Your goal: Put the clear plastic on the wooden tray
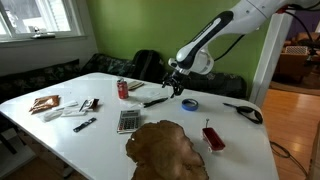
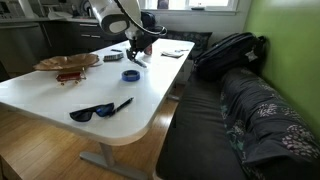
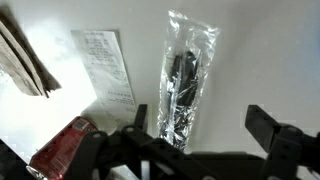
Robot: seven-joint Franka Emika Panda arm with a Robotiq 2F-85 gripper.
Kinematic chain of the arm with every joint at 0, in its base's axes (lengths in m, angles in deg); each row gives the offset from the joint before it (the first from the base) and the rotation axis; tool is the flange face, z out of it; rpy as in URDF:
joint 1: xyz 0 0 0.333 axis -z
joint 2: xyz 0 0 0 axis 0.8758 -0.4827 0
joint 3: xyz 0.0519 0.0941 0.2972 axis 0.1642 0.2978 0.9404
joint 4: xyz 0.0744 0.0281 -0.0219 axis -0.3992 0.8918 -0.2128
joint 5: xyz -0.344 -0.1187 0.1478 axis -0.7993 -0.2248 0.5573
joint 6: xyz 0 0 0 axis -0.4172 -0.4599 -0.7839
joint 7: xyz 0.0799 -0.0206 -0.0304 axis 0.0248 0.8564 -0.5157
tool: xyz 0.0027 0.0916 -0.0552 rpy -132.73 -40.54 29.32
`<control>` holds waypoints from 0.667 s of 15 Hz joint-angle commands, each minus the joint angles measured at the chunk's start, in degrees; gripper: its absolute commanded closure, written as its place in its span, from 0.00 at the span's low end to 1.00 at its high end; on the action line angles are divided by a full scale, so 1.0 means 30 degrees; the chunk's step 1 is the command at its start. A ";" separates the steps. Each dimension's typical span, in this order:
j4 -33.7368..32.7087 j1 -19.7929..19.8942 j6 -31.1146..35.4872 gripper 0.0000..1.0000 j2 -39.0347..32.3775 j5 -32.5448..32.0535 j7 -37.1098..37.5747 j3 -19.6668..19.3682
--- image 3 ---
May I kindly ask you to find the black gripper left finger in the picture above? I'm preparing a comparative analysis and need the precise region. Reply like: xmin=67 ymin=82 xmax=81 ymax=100
xmin=74 ymin=103 xmax=215 ymax=180

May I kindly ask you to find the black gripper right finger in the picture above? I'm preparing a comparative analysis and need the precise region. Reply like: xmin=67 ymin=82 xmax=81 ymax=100
xmin=244 ymin=104 xmax=320 ymax=180

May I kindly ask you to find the clear plastic bag with pen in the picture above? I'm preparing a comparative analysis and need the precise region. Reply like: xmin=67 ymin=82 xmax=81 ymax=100
xmin=156 ymin=8 xmax=221 ymax=152

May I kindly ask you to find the red soda can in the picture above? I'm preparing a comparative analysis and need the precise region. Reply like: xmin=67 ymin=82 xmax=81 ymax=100
xmin=25 ymin=115 xmax=102 ymax=180

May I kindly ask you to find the white paper receipt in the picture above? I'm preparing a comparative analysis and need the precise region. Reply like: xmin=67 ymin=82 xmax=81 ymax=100
xmin=70 ymin=29 xmax=138 ymax=118

